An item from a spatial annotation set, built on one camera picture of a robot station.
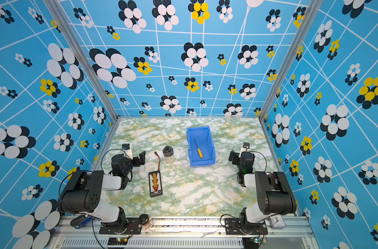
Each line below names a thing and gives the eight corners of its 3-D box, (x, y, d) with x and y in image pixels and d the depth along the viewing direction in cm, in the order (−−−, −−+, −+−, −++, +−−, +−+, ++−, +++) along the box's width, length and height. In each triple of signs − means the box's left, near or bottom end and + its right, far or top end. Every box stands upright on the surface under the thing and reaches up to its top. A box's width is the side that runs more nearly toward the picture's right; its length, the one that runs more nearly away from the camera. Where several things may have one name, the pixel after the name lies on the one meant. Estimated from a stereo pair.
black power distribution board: (150, 198, 84) (149, 197, 82) (149, 174, 93) (148, 172, 91) (163, 195, 85) (162, 193, 83) (160, 171, 94) (159, 170, 92)
